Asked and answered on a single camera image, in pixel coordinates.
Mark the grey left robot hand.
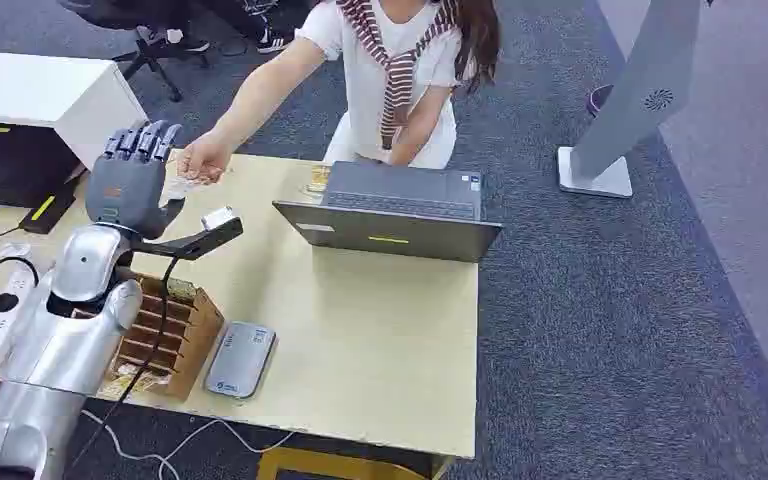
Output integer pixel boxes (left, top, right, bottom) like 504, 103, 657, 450
84, 119, 187, 241

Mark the person's right hand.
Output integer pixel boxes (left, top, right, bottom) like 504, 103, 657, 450
177, 131, 234, 186

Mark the white card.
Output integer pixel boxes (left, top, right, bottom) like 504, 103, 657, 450
160, 174, 204, 201

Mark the flat black device yellow stripe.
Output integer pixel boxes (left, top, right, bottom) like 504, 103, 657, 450
18, 190, 79, 236

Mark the black box with yellow label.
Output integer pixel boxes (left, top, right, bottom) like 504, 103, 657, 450
0, 119, 82, 211

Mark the black office chair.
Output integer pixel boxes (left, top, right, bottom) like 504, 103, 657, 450
57, 0, 213, 104

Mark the white cabinet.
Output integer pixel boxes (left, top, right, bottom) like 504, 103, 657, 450
0, 49, 151, 171

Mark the black and white shoe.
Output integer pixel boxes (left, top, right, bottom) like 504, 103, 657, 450
254, 26, 293, 56

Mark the wooden card box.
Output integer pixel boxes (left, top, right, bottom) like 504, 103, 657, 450
95, 273, 226, 403

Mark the black plug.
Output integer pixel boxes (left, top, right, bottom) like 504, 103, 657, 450
0, 280, 22, 314

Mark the white power strip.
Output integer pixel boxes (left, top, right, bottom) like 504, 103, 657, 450
0, 267, 38, 367

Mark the dark grey laptop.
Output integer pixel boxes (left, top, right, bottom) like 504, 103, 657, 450
271, 160, 505, 265

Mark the grey card reader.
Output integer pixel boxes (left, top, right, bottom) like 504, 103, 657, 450
203, 321, 279, 401

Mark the person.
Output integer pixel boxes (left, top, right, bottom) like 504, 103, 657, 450
177, 0, 503, 186

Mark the yellow wooden stool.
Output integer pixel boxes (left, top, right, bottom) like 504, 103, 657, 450
256, 446, 457, 480

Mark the purple round object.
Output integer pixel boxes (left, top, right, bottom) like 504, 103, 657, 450
585, 84, 615, 120

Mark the grey kiosk stand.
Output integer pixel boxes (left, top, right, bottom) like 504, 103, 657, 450
556, 0, 705, 200

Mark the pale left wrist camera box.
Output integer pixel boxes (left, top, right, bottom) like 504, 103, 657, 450
200, 205, 237, 232

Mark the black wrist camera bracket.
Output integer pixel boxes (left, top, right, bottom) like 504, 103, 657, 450
130, 215, 245, 262

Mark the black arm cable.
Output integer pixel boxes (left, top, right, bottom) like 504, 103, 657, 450
67, 256, 181, 468

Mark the white cable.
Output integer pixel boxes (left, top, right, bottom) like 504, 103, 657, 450
81, 409, 297, 480

